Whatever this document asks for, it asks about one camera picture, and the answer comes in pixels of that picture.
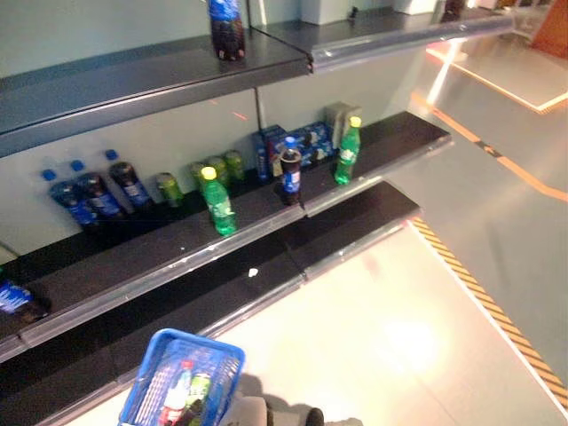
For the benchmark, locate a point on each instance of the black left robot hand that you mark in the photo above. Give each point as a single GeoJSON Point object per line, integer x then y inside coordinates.
{"type": "Point", "coordinates": [191, 415]}

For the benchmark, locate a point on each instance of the clear water bottle red label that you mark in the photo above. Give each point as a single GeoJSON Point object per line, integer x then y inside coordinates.
{"type": "Point", "coordinates": [177, 390]}

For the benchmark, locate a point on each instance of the blue plastic shopping basket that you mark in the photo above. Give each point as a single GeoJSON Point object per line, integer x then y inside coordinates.
{"type": "Point", "coordinates": [199, 341]}

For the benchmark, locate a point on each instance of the green Sprite bottle yellow cap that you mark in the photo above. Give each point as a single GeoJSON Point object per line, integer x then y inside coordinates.
{"type": "Point", "coordinates": [347, 160]}
{"type": "Point", "coordinates": [219, 208]}

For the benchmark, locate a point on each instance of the green soda can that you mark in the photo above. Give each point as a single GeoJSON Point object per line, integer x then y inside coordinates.
{"type": "Point", "coordinates": [219, 171]}
{"type": "Point", "coordinates": [234, 165]}
{"type": "Point", "coordinates": [169, 191]}
{"type": "Point", "coordinates": [199, 388]}
{"type": "Point", "coordinates": [196, 173]}

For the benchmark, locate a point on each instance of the silver right robot leg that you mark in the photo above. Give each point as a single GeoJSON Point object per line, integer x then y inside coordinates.
{"type": "Point", "coordinates": [315, 417]}

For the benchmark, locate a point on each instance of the black base shelf board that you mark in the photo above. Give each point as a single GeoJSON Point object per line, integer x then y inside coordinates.
{"type": "Point", "coordinates": [355, 231]}
{"type": "Point", "coordinates": [222, 293]}
{"type": "Point", "coordinates": [53, 390]}

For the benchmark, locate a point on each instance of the white paper scrap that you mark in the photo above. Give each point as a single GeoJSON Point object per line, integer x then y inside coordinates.
{"type": "Point", "coordinates": [253, 272]}

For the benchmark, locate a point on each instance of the dark shelf board clear strip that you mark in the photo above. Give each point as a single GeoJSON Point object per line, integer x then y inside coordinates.
{"type": "Point", "coordinates": [155, 248]}
{"type": "Point", "coordinates": [390, 151]}
{"type": "Point", "coordinates": [377, 40]}
{"type": "Point", "coordinates": [9, 350]}

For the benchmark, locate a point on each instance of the Pepsi cola bottle blue cap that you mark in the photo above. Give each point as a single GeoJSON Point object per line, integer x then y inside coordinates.
{"type": "Point", "coordinates": [131, 186]}
{"type": "Point", "coordinates": [18, 302]}
{"type": "Point", "coordinates": [290, 179]}
{"type": "Point", "coordinates": [100, 197]}
{"type": "Point", "coordinates": [73, 206]}

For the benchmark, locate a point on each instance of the yellow black hazard tape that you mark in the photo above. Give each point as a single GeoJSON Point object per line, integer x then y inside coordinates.
{"type": "Point", "coordinates": [488, 310]}

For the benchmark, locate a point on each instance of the dark shelf board plain edge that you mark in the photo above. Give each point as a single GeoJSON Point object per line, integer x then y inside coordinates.
{"type": "Point", "coordinates": [133, 84]}

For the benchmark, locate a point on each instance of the grey cardboard box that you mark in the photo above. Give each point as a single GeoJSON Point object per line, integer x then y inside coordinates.
{"type": "Point", "coordinates": [341, 113]}

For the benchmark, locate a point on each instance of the large Pepsi cola bottle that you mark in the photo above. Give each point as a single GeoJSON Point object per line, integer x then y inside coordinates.
{"type": "Point", "coordinates": [226, 31]}

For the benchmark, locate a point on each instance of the orange floor tape line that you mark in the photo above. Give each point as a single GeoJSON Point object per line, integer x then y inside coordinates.
{"type": "Point", "coordinates": [523, 171]}

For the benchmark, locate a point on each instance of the small black object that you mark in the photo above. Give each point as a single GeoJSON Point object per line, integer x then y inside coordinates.
{"type": "Point", "coordinates": [353, 12]}

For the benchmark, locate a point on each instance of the brown wooden panel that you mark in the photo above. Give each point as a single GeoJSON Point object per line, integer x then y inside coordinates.
{"type": "Point", "coordinates": [552, 22]}

